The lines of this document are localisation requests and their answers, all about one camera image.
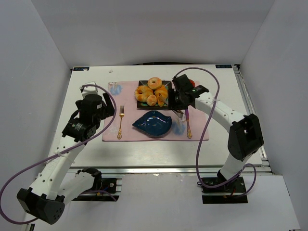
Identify orange metal mug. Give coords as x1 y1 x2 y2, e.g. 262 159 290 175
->
189 79 195 87

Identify blue shell-shaped dish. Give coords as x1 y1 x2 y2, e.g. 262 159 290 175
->
132 111 172 137

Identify striped orange croissant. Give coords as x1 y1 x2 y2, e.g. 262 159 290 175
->
154 86 168 107

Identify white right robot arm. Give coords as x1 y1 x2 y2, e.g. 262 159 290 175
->
168 75 264 187

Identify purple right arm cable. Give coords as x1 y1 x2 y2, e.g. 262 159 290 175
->
172 67 257 198

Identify purple gold table knife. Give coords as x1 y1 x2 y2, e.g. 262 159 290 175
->
185 109 192 139

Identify gold ornate fork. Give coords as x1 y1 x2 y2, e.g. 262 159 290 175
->
117 105 125 140

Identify blue label sticker right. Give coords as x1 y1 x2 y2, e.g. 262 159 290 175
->
215 64 232 69

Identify small round bun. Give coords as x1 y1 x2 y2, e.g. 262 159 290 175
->
146 94 157 106

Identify blue label sticker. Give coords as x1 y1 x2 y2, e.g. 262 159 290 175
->
215 64 232 69
73 67 90 71

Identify black square plate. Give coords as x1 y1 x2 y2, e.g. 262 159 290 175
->
137 80 172 110

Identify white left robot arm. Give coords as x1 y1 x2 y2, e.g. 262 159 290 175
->
17 93 115 225

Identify metal food tongs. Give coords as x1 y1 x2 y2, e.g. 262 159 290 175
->
158 94 186 124

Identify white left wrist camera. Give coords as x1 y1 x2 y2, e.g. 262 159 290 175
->
80 86 98 99

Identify pink cartoon placemat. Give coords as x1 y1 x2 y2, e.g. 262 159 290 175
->
102 81 207 142

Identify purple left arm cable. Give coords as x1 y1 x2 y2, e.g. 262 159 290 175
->
0 84 118 223

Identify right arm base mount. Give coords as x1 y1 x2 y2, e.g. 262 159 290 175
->
197 177 248 205

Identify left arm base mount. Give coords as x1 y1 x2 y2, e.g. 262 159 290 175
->
74 167 119 202

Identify sugared ring donut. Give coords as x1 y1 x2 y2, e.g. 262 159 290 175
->
147 77 162 90

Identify curled croissant bread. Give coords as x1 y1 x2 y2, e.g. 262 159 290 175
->
134 86 153 102

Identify blue label sticker left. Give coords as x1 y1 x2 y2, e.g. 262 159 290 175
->
73 67 90 71

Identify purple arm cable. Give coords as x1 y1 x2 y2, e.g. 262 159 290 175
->
172 67 257 198
0 84 118 223

